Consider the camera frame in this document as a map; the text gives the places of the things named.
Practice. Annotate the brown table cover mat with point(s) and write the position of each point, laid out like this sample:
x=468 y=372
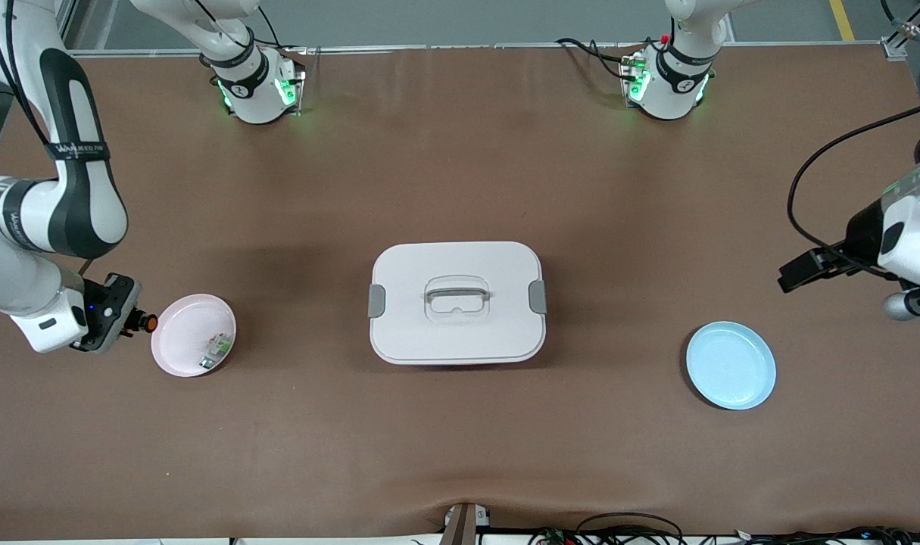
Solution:
x=460 y=439

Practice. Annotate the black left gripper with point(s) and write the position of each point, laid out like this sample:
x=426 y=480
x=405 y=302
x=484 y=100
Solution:
x=859 y=232

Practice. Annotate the light blue round plate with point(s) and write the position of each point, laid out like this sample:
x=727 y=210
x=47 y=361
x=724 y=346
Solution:
x=732 y=371

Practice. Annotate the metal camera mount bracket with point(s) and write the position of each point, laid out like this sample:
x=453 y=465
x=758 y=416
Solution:
x=463 y=526

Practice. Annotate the green and white switch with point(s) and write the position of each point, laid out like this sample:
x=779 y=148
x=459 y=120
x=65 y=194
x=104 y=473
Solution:
x=217 y=348

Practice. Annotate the pink round plate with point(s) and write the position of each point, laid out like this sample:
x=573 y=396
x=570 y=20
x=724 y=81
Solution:
x=179 y=333

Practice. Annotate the white lidded storage box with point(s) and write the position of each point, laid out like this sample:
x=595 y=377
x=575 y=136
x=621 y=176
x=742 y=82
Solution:
x=460 y=341

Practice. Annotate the grey box latch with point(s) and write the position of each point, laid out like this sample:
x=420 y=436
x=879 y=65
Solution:
x=537 y=297
x=376 y=301

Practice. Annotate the silver table edge rail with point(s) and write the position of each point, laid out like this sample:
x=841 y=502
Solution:
x=467 y=48

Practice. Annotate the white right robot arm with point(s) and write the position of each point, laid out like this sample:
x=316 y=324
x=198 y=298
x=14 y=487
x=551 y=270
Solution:
x=81 y=212

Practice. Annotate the aluminium frame profile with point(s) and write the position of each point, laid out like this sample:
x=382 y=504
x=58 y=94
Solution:
x=893 y=49
x=66 y=23

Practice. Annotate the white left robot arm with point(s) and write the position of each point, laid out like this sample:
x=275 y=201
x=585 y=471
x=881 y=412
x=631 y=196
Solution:
x=668 y=94

